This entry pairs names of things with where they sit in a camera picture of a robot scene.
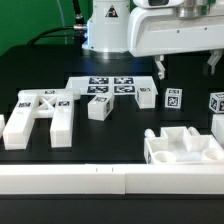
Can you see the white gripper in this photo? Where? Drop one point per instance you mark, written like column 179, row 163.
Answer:
column 161, row 27

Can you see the white chair seat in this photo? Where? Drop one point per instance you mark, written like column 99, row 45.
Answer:
column 181, row 145

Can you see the white tagged cube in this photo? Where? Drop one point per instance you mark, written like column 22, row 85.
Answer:
column 216, row 102
column 173, row 98

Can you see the white tagged cube right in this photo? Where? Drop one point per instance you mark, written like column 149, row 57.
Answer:
column 216, row 102

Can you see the marker sheet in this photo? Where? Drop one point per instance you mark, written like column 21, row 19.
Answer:
column 118, row 85

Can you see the white block right edge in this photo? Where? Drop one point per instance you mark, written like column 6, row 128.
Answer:
column 217, row 128

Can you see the white block edge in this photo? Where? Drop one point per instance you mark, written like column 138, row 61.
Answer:
column 2, row 124
column 217, row 128

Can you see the white block left edge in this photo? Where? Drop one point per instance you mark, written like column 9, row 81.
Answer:
column 2, row 124

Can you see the white chair back frame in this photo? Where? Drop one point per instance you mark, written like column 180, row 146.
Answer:
column 54, row 104

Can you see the white front rail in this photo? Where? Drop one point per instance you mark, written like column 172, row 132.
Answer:
column 111, row 179

